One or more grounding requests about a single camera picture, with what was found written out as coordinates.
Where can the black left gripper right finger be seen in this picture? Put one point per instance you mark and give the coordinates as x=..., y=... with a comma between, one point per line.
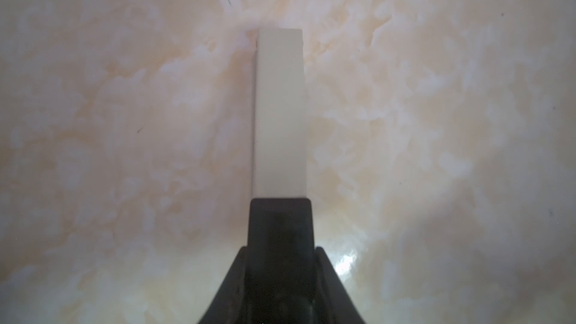
x=333, y=305

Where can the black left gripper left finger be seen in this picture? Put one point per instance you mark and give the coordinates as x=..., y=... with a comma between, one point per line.
x=228, y=304

